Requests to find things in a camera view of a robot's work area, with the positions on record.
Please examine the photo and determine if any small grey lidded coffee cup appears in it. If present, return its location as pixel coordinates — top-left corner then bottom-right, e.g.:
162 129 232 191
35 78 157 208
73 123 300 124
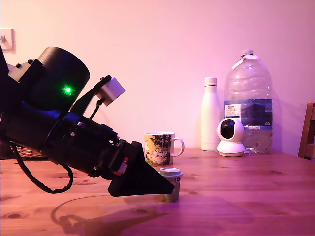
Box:
159 167 184 203

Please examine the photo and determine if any woven basket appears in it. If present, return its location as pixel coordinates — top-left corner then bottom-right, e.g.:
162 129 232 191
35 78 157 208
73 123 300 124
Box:
0 142 51 161

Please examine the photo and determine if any thick black looping cable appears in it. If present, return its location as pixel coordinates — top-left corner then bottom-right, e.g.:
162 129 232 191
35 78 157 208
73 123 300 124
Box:
9 145 74 194

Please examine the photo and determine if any white wall plate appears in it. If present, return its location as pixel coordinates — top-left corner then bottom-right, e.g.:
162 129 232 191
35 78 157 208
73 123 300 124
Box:
0 28 16 54

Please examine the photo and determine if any small white round camera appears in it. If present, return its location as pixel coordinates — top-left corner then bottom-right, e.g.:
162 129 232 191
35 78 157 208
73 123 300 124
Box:
216 118 246 157

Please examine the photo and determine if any mug with cartoon print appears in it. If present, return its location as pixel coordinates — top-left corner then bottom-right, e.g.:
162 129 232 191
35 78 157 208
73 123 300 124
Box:
143 132 185 166

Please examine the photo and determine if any wooden chair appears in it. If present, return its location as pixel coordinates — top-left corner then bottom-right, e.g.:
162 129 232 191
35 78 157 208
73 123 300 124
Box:
298 102 315 161

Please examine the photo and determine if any large clear water bottle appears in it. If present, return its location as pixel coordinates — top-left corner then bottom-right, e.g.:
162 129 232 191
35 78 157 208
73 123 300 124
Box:
223 49 274 154

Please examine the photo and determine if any thin black camera cable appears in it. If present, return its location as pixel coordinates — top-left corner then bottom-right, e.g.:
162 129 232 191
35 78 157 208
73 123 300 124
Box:
89 97 104 120

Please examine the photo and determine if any white metal bottle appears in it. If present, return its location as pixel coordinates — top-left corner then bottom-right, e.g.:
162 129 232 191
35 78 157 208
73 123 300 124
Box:
200 77 221 151

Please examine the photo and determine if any pale grey camera box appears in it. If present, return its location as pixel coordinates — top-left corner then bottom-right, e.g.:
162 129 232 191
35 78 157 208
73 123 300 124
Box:
70 74 126 117

